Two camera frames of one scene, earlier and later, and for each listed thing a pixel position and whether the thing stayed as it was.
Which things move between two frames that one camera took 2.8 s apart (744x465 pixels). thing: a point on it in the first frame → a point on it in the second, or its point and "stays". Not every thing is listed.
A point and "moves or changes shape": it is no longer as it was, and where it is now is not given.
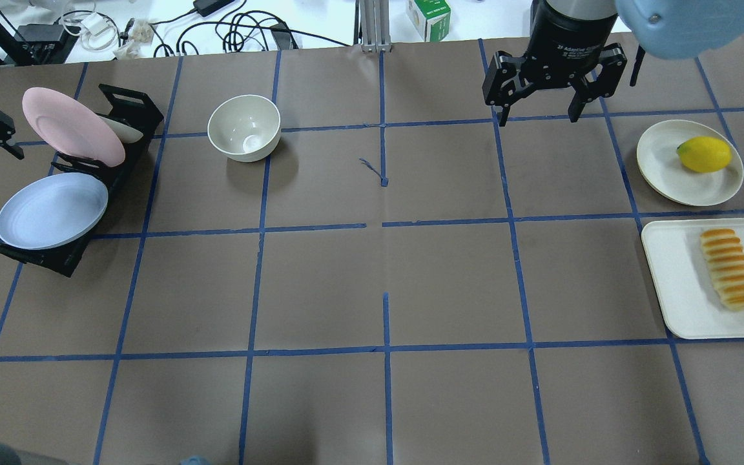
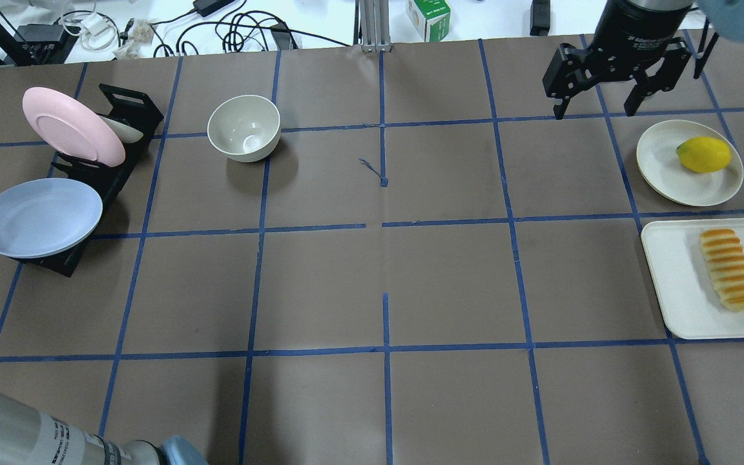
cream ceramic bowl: x=245 y=128 stays
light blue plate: x=49 y=210 moves or changes shape
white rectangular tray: x=693 y=304 stays
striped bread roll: x=735 y=281 stays
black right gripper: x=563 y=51 → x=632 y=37
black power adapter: x=206 y=7 stays
